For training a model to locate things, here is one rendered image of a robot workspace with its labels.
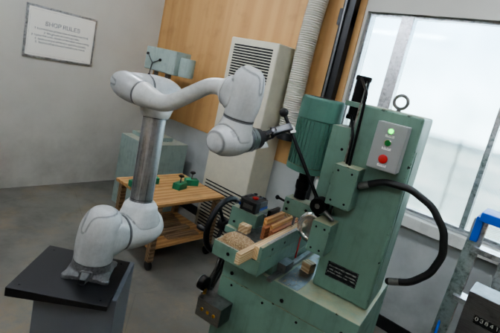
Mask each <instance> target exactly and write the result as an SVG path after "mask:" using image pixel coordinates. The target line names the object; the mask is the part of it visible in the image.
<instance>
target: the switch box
mask: <svg viewBox="0 0 500 333"><path fill-rule="evenodd" d="M389 129H394V133H393V134H392V136H395V137H394V139H392V138H387V137H385V134H387V135H390V134H389V133H388V130H389ZM411 130H412V128H411V127H407V126H402V125H399V124H396V123H390V122H387V121H384V120H379V122H378V124H377V128H376V132H375V135H374V139H373V143H372V145H371V150H370V153H369V156H368V161H367V163H366V166H368V167H372V168H374V169H379V170H382V171H384V172H388V173H391V174H394V175H395V174H397V173H398V172H399V171H400V167H401V163H402V161H403V157H404V154H405V151H406V147H407V144H408V139H409V137H410V134H411ZM385 140H390V141H391V145H390V146H385V144H384V142H385ZM382 146H384V147H387V148H390V149H391V151H388V150H384V149H382ZM380 155H386V156H387V158H388V161H387V162H386V163H384V164H383V165H386V168H384V167H381V166H377V163H379V164H381V163H380V162H379V161H378V157H379V156H380Z"/></svg>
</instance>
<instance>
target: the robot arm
mask: <svg viewBox="0 0 500 333"><path fill-rule="evenodd" d="M110 85H111V87H112V90H113V91H114V92H115V93H116V94H117V95H118V96H119V97H120V98H122V99H124V100H125V101H127V102H129V103H133V104H135V105H137V106H140V108H141V113H142V115H143V120H142V124H141V133H140V138H139V142H138V151H137V156H136V161H135V169H134V175H133V180H132V188H131V193H130V197H129V198H128V199H127V200H126V201H125V202H124V203H123V205H122V207H121V209H120V211H118V210H117V209H116V208H114V207H112V206H109V205H97V206H95V207H93V208H91V209H90V210H89V211H88V212H87V213H86V214H85V215H84V217H83V219H82V221H81V223H80V226H79V228H78V231H77V236H76V240H75V244H74V255H73V258H72V261H71V263H70V264H69V266H68V267H67V268H66V269H65V270H64V271H63V272H62V273H61V278H63V279H75V280H79V282H78V285H85V284H86V283H87V282H93V283H97V284H100V285H108V284H109V278H110V276H111V274H112V272H113V270H114V268H115V267H116V266H117V262H116V261H112V260H113V256H115V255H117V254H118V253H120V252H121V251H122V250H129V249H133V248H138V247H141V246H144V245H147V244H149V243H151V242H153V241H154V240H156V239H157V238H158V237H159V236H160V235H161V233H162V231H163V227H164V222H163V218H162V217H161V214H160V213H159V211H158V206H157V204H156V203H155V201H153V196H154V191H155V186H156V178H157V173H158V165H159V160H160V155H161V147H162V142H163V137H164V129H165V125H166V120H168V119H169V118H170V116H171V114H172V113H173V111H174V110H177V109H180V108H181V107H183V106H186V105H188V104H190V103H192V102H194V101H196V100H198V99H200V98H203V97H205V96H207V95H209V94H215V95H217V96H218V100H219V102H220V103H221V104H222V105H223V107H224V108H225V110H224V113H223V116H222V118H221V120H220V122H218V124H217V125H216V126H215V127H214V128H212V130H210V131H209V133H208V134H207V137H206V143H207V146H208V148H209V150H210V151H212V152H214V153H216V154H218V155H220V156H227V157H231V156H237V155H241V154H243V153H245V152H253V151H254V150H256V149H265V148H269V146H268V143H267V141H268V140H271V139H273V138H274V137H275V136H278V135H282V134H284V133H287V134H289V133H296V130H295V127H294V126H292V125H291V123H287V124H283V125H280V126H275V127H271V128H270V129H269V130H266V131H262V130H261V129H258V128H254V127H253V124H254V120H255V118H256V116H257V114H258V112H259V110H260V106H261V103H262V100H263V95H264V90H265V77H264V75H263V73H262V71H260V70H258V69H257V68H255V67H252V66H250V65H244V66H242V67H240V68H239V69H237V70H236V72H235V73H234V75H231V76H228V77H226V78H225V79H224V78H219V77H212V78H207V79H204V80H201V81H199V82H197V83H194V84H192V85H189V86H187V87H185V88H183V89H181V88H180V87H179V86H178V85H177V84H176V83H175V82H174V81H172V80H169V79H168V78H165V77H160V76H157V75H154V74H143V73H137V72H128V71H117V72H115V73H114V74H113V75H112V76H111V78H110ZM270 135H271V137H270Z"/></svg>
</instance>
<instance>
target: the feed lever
mask: <svg viewBox="0 0 500 333"><path fill-rule="evenodd" d="M288 114H289V112H288V110H287V109H285V108H282V109H281V110H280V116H281V117H284V119H285V121H286V123H289V119H288V117H287V115H288ZM290 134H291V137H292V140H293V143H294V144H295V148H296V150H297V153H298V156H299V158H300V160H301V163H302V166H303V168H304V171H305V173H306V176H307V179H308V181H309V183H310V187H311V189H312V192H313V195H314V197H315V198H314V199H313V200H312V201H311V202H310V209H311V211H313V212H314V213H315V214H321V213H324V214H325V216H326V217H327V218H328V219H329V220H330V221H331V222H334V218H333V217H332V216H331V215H330V214H329V212H328V211H327V210H328V209H329V206H330V205H329V204H326V203H324V202H325V197H323V196H319V197H318V194H317V192H316V190H315V187H314V184H313V181H312V179H311V177H310V173H309V171H308V169H307V165H306V164H305V161H304V158H303V155H302V154H301V150H300V148H299V145H298V142H297V140H296V138H295V135H294V133H290Z"/></svg>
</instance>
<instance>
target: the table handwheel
mask: <svg viewBox="0 0 500 333"><path fill-rule="evenodd" d="M237 199H238V197H236V196H228V197H226V198H224V199H223V200H221V201H220V202H219V203H218V204H217V205H216V207H215V208H214V209H213V210H212V212H211V214H210V215H209V217H208V220H207V222H206V224H205V229H204V233H203V243H204V246H205V249H206V250H207V251H208V252H210V253H211V252H212V248H213V245H214V244H213V245H212V246H211V244H210V242H209V235H210V230H211V225H212V224H213V221H214V219H215V217H216V215H217V214H218V213H219V214H220V219H219V220H218V222H217V228H218V229H219V232H218V234H217V237H216V238H218V237H220V236H221V234H222V232H223V231H224V229H225V225H226V224H228V221H229V220H228V219H226V218H224V216H223V213H222V208H223V207H224V206H225V205H226V204H227V203H229V202H232V201H233V202H234V203H236V202H237ZM224 232H225V231H224Z"/></svg>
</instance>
